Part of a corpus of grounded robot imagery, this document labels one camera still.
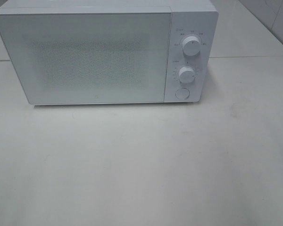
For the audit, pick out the white round door-release button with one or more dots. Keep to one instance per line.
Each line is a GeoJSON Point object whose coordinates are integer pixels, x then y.
{"type": "Point", "coordinates": [182, 93]}

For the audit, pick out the white timer knob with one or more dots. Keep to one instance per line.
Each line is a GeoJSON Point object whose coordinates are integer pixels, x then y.
{"type": "Point", "coordinates": [186, 75]}

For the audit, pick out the white microwave door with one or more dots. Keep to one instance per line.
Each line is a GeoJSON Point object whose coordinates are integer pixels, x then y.
{"type": "Point", "coordinates": [88, 59]}

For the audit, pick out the white upper power knob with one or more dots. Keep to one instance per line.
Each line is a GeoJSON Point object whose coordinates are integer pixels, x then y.
{"type": "Point", "coordinates": [191, 45]}

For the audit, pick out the white microwave oven body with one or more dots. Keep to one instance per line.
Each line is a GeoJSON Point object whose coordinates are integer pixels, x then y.
{"type": "Point", "coordinates": [187, 17]}

